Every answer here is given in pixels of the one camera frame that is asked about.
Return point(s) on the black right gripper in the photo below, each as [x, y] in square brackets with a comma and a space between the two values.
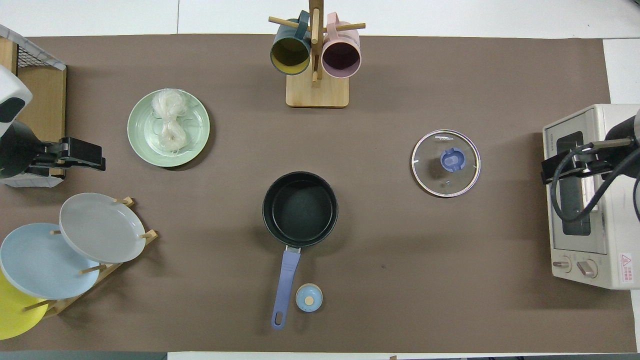
[585, 165]

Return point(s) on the yellow plate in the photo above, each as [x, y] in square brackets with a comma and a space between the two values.
[15, 315]

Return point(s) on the glass lid blue knob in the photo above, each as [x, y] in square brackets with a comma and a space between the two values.
[452, 160]

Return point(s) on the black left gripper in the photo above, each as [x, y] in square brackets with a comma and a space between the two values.
[67, 152]

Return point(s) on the pink mug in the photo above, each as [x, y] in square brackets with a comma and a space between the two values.
[341, 57]

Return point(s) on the wooden plate rack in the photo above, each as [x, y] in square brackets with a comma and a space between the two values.
[62, 305]

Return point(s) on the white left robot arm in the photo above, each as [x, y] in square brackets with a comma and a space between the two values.
[12, 150]

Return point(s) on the cream toaster oven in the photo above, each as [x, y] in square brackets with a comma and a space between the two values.
[615, 240]

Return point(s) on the wooden mug tree stand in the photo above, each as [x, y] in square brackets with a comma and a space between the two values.
[317, 95]

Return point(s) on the light blue plate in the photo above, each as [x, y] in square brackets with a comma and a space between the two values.
[40, 265]

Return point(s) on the dark teal mug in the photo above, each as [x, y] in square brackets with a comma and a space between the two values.
[290, 56]

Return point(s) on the white bag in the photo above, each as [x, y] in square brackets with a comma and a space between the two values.
[170, 107]

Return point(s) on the grey plate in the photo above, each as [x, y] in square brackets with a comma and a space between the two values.
[100, 227]

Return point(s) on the brown table mat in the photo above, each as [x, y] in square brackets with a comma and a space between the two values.
[450, 275]

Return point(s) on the pale green plate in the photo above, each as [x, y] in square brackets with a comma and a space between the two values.
[142, 142]

